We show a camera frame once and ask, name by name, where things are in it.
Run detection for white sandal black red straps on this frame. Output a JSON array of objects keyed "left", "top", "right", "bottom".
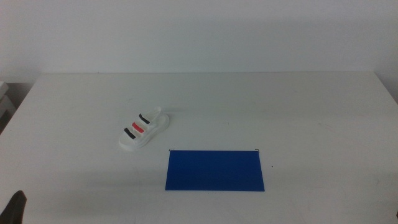
[{"left": 118, "top": 106, "right": 170, "bottom": 152}]

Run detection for blue rectangular mat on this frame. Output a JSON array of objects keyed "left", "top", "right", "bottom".
[{"left": 165, "top": 150, "right": 266, "bottom": 192}]

